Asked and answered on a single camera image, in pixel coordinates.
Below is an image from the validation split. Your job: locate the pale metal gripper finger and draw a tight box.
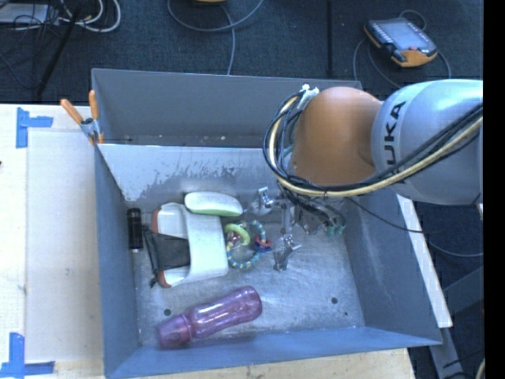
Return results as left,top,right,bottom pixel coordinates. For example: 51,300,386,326
273,234,303,272
249,186,275,217

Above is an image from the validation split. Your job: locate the white and green oval brush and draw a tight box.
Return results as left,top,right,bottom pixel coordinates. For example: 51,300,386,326
184,191,245,218

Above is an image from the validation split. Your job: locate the grey metal bin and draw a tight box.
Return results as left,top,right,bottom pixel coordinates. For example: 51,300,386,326
90,68,454,379

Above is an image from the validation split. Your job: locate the purple plastic bottle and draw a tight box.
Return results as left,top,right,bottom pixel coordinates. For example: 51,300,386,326
156,285,264,350

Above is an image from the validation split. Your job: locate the pale wood board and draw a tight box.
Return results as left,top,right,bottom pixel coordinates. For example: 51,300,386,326
24,126,106,365

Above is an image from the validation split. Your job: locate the multicoloured ring rattle toy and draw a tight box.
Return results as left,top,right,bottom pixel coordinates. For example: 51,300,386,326
223,219,274,271

